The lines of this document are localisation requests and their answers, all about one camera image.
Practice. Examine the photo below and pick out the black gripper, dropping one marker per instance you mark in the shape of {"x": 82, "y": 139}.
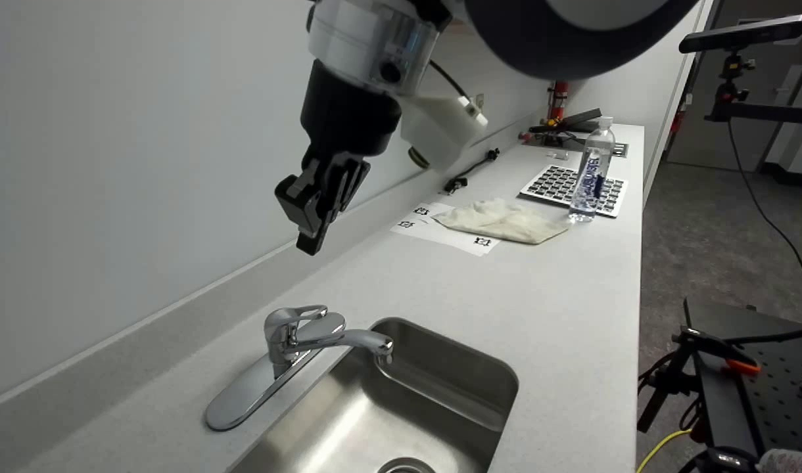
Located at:
{"x": 349, "y": 108}

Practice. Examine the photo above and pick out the chrome sink faucet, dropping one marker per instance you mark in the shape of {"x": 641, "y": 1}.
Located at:
{"x": 299, "y": 338}

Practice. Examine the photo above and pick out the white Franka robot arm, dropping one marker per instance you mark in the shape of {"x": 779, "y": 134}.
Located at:
{"x": 584, "y": 29}

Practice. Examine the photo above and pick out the white paper with markers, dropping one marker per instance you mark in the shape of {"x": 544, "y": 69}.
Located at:
{"x": 421, "y": 225}

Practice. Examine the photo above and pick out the white crumpled cloth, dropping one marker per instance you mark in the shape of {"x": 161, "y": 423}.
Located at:
{"x": 507, "y": 222}

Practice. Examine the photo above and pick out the black white calibration board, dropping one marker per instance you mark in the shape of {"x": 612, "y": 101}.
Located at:
{"x": 554, "y": 184}

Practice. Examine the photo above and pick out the stainless steel sink basin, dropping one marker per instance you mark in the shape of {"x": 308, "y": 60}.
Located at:
{"x": 416, "y": 410}

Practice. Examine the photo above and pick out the red bottle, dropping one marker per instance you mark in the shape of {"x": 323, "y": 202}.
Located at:
{"x": 560, "y": 101}

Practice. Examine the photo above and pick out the pile of hand tools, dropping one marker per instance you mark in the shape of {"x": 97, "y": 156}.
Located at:
{"x": 575, "y": 134}

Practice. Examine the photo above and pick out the clear plastic bottle blue label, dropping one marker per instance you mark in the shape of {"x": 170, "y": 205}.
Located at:
{"x": 591, "y": 180}

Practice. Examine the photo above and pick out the black perforated table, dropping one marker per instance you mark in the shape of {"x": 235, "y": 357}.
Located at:
{"x": 778, "y": 384}

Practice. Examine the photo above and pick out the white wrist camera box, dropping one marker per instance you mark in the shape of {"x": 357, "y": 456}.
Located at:
{"x": 444, "y": 127}

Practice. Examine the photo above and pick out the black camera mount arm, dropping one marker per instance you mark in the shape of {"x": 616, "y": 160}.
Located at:
{"x": 758, "y": 112}

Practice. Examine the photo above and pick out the black bar camera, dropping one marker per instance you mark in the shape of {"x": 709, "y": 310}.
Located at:
{"x": 742, "y": 33}

